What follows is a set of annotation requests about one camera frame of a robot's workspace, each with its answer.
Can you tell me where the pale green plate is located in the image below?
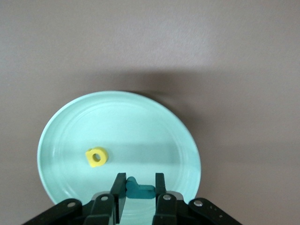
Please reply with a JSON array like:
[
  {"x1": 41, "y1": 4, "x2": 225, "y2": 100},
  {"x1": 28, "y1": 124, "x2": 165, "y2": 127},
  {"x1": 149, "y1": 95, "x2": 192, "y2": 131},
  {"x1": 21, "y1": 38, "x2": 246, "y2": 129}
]
[{"x1": 37, "y1": 90, "x2": 202, "y2": 225}]

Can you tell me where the yellow letter a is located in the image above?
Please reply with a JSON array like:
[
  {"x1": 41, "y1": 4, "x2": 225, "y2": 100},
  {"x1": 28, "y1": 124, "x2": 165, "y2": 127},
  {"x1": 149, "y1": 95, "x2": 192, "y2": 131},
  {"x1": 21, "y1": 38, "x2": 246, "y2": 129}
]
[{"x1": 85, "y1": 146, "x2": 109, "y2": 168}]

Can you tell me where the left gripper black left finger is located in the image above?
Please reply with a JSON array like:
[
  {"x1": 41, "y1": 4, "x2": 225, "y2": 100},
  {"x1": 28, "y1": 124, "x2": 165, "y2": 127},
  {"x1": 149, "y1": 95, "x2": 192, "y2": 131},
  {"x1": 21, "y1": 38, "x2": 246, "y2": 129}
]
[{"x1": 23, "y1": 172, "x2": 128, "y2": 225}]

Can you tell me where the teal letter r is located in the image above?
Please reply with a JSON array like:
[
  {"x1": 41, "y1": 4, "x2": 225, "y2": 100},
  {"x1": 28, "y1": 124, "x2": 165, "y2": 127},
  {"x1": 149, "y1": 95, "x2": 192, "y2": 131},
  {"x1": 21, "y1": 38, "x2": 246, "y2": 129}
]
[{"x1": 125, "y1": 176, "x2": 156, "y2": 199}]

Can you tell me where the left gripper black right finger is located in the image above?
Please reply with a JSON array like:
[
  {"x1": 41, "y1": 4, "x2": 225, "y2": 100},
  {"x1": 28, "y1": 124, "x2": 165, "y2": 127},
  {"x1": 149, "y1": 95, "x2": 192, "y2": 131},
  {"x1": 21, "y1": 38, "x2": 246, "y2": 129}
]
[{"x1": 152, "y1": 172, "x2": 240, "y2": 225}]

